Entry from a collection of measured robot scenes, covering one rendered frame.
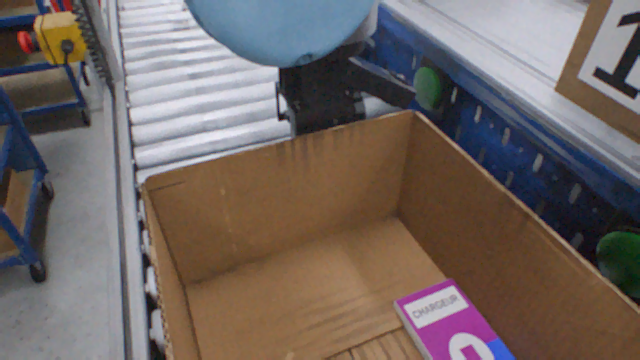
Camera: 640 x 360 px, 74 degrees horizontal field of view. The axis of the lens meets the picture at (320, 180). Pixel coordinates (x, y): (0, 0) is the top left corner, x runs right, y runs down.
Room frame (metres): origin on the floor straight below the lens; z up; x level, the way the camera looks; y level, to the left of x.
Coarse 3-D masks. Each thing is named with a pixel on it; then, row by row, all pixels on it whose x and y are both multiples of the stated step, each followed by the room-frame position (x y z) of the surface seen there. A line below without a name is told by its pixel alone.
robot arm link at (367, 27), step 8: (376, 0) 0.39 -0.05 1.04; (376, 8) 0.40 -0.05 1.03; (368, 16) 0.38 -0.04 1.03; (376, 16) 0.40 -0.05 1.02; (360, 24) 0.37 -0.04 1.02; (368, 24) 0.38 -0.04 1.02; (360, 32) 0.37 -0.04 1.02; (368, 32) 0.38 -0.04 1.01; (352, 40) 0.37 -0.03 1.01; (360, 40) 0.38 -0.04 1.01
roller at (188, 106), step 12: (264, 84) 0.76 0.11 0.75; (204, 96) 0.71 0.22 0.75; (216, 96) 0.71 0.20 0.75; (228, 96) 0.72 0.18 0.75; (240, 96) 0.72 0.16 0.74; (252, 96) 0.73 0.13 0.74; (264, 96) 0.73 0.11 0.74; (132, 108) 0.67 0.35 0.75; (144, 108) 0.67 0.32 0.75; (156, 108) 0.67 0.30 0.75; (168, 108) 0.68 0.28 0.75; (180, 108) 0.68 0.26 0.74; (192, 108) 0.69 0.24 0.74; (204, 108) 0.69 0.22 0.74; (216, 108) 0.70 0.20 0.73; (132, 120) 0.65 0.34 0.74; (144, 120) 0.65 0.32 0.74; (156, 120) 0.66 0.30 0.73
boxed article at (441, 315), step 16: (432, 288) 0.27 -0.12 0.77; (448, 288) 0.27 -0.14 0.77; (400, 304) 0.25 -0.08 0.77; (416, 304) 0.25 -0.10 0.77; (432, 304) 0.25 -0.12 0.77; (448, 304) 0.25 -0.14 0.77; (464, 304) 0.25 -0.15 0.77; (416, 320) 0.23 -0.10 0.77; (432, 320) 0.23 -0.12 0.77; (448, 320) 0.23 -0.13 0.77; (464, 320) 0.23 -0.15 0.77; (480, 320) 0.23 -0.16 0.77; (416, 336) 0.21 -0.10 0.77; (432, 336) 0.21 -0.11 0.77; (448, 336) 0.21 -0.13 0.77; (464, 336) 0.21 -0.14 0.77; (480, 336) 0.21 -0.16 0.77; (496, 336) 0.21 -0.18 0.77; (432, 352) 0.19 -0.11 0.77; (448, 352) 0.19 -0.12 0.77; (464, 352) 0.19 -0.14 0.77; (480, 352) 0.19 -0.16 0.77; (496, 352) 0.19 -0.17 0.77
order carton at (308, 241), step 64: (384, 128) 0.38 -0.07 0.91; (192, 192) 0.30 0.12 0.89; (256, 192) 0.32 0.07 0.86; (320, 192) 0.35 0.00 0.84; (384, 192) 0.39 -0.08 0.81; (448, 192) 0.32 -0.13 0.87; (192, 256) 0.29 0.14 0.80; (256, 256) 0.32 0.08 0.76; (320, 256) 0.32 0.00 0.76; (384, 256) 0.32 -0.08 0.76; (448, 256) 0.30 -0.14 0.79; (512, 256) 0.24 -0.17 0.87; (576, 256) 0.20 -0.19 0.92; (192, 320) 0.24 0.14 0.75; (256, 320) 0.24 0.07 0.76; (320, 320) 0.24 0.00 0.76; (384, 320) 0.24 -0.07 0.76; (512, 320) 0.21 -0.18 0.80; (576, 320) 0.17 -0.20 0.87
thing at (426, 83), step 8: (424, 72) 0.64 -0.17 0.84; (432, 72) 0.63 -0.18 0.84; (416, 80) 0.65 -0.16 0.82; (424, 80) 0.63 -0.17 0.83; (432, 80) 0.62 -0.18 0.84; (416, 88) 0.65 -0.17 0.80; (424, 88) 0.63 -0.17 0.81; (432, 88) 0.61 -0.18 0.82; (440, 88) 0.61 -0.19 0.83; (416, 96) 0.65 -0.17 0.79; (424, 96) 0.62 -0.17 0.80; (432, 96) 0.61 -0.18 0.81; (424, 104) 0.62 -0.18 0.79; (432, 104) 0.61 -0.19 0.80
